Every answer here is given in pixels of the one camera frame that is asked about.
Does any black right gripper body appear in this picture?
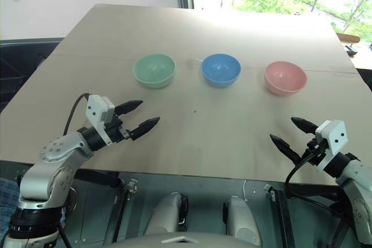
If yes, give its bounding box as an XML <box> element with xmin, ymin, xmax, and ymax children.
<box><xmin>301</xmin><ymin>136</ymin><xmax>330</xmax><ymax>168</ymax></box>

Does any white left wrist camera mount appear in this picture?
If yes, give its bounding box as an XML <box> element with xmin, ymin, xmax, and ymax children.
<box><xmin>85</xmin><ymin>94</ymin><xmax>116</xmax><ymax>146</ymax></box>

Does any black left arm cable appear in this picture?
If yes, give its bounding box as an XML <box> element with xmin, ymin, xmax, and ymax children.
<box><xmin>63</xmin><ymin>93</ymin><xmax>90</xmax><ymax>137</ymax></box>

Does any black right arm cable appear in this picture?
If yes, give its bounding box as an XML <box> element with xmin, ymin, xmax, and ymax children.
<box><xmin>284</xmin><ymin>154</ymin><xmax>361</xmax><ymax>231</ymax></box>

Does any grey robot torso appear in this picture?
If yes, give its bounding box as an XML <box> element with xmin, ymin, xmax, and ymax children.
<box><xmin>110</xmin><ymin>230</ymin><xmax>262</xmax><ymax>248</ymax></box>

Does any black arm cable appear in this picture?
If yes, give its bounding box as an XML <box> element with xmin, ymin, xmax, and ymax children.
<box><xmin>284</xmin><ymin>154</ymin><xmax>361</xmax><ymax>231</ymax></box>
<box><xmin>63</xmin><ymin>93</ymin><xmax>90</xmax><ymax>137</ymax></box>

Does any black metal table leg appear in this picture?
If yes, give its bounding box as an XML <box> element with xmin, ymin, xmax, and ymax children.
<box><xmin>110</xmin><ymin>171</ymin><xmax>139</xmax><ymax>243</ymax></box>
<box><xmin>263</xmin><ymin>183</ymin><xmax>295</xmax><ymax>248</ymax></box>

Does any green plastic bowl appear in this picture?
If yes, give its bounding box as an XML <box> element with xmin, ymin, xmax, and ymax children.
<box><xmin>132</xmin><ymin>53</ymin><xmax>177</xmax><ymax>89</ymax></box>

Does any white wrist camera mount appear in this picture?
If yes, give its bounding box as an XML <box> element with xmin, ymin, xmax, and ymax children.
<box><xmin>315</xmin><ymin>120</ymin><xmax>348</xmax><ymax>174</ymax></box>
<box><xmin>85</xmin><ymin>94</ymin><xmax>116</xmax><ymax>146</ymax></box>

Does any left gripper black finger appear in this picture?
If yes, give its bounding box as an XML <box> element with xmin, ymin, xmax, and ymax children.
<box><xmin>114</xmin><ymin>99</ymin><xmax>144</xmax><ymax>116</ymax></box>
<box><xmin>128</xmin><ymin>116</ymin><xmax>162</xmax><ymax>141</ymax></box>

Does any blue plastic bowl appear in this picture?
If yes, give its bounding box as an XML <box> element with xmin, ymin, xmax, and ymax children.
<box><xmin>201</xmin><ymin>53</ymin><xmax>242</xmax><ymax>88</ymax></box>

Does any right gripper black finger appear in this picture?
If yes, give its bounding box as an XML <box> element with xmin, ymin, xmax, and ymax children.
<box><xmin>269</xmin><ymin>134</ymin><xmax>303</xmax><ymax>164</ymax></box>
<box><xmin>291</xmin><ymin>117</ymin><xmax>319</xmax><ymax>135</ymax></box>

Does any blue patterned cloth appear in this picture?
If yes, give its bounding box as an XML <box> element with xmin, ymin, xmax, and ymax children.
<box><xmin>0</xmin><ymin>177</ymin><xmax>22</xmax><ymax>235</ymax></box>

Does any light wooden side table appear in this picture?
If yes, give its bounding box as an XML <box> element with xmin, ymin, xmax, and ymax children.
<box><xmin>337</xmin><ymin>32</ymin><xmax>372</xmax><ymax>70</ymax></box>

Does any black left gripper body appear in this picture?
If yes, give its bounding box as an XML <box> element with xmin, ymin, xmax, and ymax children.
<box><xmin>103</xmin><ymin>113</ymin><xmax>135</xmax><ymax>143</ymax></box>

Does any silver right robot thigh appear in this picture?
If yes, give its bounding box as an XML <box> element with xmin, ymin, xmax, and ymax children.
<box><xmin>223</xmin><ymin>195</ymin><xmax>262</xmax><ymax>246</ymax></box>

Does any pink-red plastic bowl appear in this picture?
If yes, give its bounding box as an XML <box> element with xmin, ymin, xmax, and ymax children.
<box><xmin>263</xmin><ymin>61</ymin><xmax>308</xmax><ymax>97</ymax></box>

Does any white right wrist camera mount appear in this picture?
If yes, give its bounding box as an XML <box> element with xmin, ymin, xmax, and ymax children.
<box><xmin>315</xmin><ymin>120</ymin><xmax>348</xmax><ymax>174</ymax></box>

